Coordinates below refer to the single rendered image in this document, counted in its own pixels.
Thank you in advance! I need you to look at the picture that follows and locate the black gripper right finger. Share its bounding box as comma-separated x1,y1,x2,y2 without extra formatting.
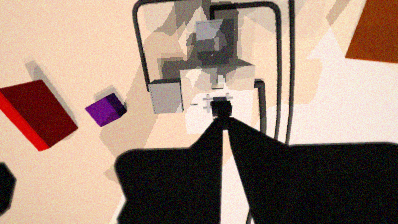
227,117,398,224

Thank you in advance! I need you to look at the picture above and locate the purple cube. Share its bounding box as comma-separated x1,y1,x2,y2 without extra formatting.
84,93,127,127

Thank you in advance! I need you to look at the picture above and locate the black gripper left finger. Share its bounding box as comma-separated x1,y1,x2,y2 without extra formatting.
114,117,223,224

